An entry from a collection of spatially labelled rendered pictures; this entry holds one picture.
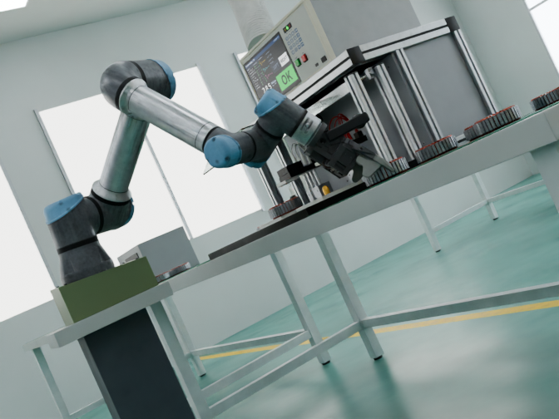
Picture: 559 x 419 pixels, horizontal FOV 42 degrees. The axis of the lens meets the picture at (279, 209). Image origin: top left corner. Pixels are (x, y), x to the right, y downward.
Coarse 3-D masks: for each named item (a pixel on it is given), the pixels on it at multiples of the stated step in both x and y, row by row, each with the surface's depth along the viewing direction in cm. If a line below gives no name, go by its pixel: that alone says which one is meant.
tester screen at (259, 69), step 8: (280, 40) 223; (264, 48) 231; (272, 48) 228; (280, 48) 224; (256, 56) 236; (264, 56) 232; (272, 56) 229; (288, 56) 222; (248, 64) 241; (256, 64) 237; (264, 64) 234; (288, 64) 224; (248, 72) 243; (256, 72) 239; (264, 72) 236; (272, 72) 232; (280, 72) 228; (256, 80) 241; (264, 80) 237; (272, 80) 233; (296, 80) 223; (256, 88) 242; (280, 88) 231; (288, 88) 228
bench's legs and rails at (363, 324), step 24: (552, 144) 117; (552, 168) 118; (552, 192) 120; (336, 264) 341; (528, 288) 253; (552, 288) 242; (360, 312) 341; (408, 312) 308; (432, 312) 296; (456, 312) 285; (168, 336) 295; (336, 336) 332; (360, 336) 343; (192, 384) 295; (264, 384) 310; (192, 408) 297; (216, 408) 298
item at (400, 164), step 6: (390, 162) 172; (396, 162) 172; (402, 162) 173; (384, 168) 172; (396, 168) 171; (402, 168) 172; (378, 174) 172; (384, 174) 171; (390, 174) 171; (396, 174) 172; (366, 180) 175; (372, 180) 173; (378, 180) 172; (384, 180) 172
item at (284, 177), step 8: (288, 168) 230; (296, 168) 231; (304, 168) 232; (312, 168) 234; (280, 176) 234; (288, 176) 230; (296, 176) 231; (312, 176) 237; (280, 184) 231; (312, 184) 239
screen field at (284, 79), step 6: (282, 72) 228; (288, 72) 225; (294, 72) 223; (276, 78) 231; (282, 78) 229; (288, 78) 226; (294, 78) 224; (282, 84) 230; (288, 84) 228; (282, 90) 231
